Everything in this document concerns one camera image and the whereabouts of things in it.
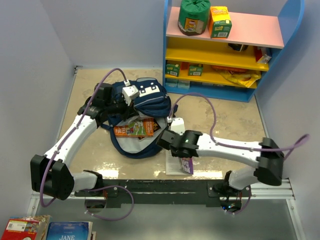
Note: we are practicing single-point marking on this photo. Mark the black 169-storey treehouse book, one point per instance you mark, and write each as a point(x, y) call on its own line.
point(156, 126)

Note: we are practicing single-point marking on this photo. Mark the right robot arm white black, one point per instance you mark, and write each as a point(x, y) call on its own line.
point(263, 159)

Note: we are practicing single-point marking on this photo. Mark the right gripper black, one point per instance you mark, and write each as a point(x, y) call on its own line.
point(173, 153)

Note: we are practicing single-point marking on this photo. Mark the right small green box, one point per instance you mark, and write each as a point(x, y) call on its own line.
point(195, 69)

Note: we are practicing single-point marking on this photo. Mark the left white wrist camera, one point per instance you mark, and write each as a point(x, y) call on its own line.
point(130, 93)

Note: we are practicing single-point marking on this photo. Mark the orange green carton box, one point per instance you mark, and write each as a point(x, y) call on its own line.
point(219, 24)

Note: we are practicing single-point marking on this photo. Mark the purple Roald Dahl book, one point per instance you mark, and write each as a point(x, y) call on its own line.
point(177, 165)

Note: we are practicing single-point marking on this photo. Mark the red book bottom left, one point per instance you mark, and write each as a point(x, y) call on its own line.
point(27, 228)

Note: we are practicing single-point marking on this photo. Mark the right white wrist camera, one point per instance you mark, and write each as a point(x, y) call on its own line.
point(177, 125)

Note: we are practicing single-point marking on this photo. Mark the blue Jane book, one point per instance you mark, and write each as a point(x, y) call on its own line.
point(70, 230)

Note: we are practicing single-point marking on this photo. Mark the small green box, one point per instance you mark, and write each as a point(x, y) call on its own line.
point(172, 68)
point(195, 69)

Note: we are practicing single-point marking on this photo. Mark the navy blue school backpack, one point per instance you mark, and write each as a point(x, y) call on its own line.
point(153, 101)

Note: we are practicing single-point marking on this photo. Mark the left small green box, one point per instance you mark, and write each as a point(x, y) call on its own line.
point(172, 68)

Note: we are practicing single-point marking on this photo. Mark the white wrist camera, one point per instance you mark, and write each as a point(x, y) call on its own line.
point(130, 93)
point(177, 125)

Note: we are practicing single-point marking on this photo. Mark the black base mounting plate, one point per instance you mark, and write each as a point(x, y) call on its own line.
point(168, 192)

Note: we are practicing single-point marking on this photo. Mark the aluminium rail frame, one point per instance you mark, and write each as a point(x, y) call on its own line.
point(270, 212)

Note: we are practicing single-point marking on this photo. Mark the green wrapped tissue roll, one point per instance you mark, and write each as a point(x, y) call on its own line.
point(193, 16)

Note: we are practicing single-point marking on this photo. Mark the red white packet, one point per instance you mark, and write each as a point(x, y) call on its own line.
point(262, 54)

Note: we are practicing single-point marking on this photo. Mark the orange 78-storey treehouse book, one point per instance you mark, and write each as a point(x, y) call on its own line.
point(136, 129)

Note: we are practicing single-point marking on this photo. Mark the yellow snack bag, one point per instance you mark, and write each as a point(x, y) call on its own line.
point(240, 76)

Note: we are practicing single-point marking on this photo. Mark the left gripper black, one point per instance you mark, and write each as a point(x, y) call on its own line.
point(129, 111)

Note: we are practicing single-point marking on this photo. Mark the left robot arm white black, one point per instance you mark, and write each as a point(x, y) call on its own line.
point(50, 174)

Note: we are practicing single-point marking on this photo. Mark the colourful blue toy shelf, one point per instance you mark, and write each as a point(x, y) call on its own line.
point(274, 32)

